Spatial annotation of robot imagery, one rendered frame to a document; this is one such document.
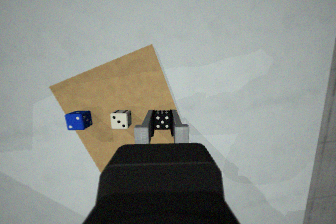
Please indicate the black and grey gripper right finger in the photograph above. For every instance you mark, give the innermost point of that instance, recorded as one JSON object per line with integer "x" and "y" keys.
{"x": 179, "y": 131}

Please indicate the blue die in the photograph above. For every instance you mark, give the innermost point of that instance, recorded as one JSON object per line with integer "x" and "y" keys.
{"x": 78, "y": 120}

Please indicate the tan mat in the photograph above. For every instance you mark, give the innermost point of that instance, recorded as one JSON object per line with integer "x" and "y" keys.
{"x": 132, "y": 82}

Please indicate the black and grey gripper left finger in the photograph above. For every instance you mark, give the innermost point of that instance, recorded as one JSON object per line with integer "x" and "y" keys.
{"x": 144, "y": 132}

